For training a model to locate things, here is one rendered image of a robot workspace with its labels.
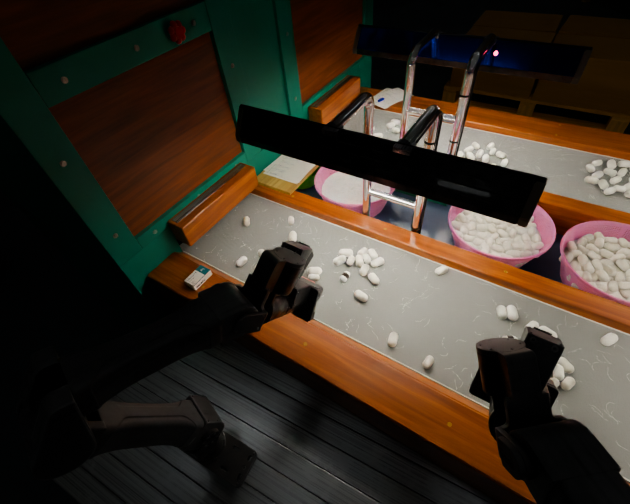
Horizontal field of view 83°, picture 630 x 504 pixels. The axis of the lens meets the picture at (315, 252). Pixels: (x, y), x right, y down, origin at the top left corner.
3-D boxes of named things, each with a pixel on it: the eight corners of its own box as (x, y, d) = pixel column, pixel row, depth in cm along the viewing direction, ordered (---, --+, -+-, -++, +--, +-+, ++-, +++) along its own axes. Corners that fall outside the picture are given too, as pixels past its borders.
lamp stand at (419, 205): (394, 296, 94) (415, 146, 60) (329, 267, 102) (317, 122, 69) (421, 249, 104) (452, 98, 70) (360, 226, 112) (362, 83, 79)
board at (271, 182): (290, 195, 111) (289, 192, 110) (253, 182, 117) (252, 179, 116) (342, 143, 128) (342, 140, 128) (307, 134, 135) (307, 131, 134)
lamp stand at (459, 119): (446, 206, 115) (482, 59, 81) (389, 189, 123) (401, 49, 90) (464, 174, 125) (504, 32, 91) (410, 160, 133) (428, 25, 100)
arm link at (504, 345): (454, 344, 47) (505, 376, 35) (516, 333, 48) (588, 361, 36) (468, 429, 48) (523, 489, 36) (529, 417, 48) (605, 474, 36)
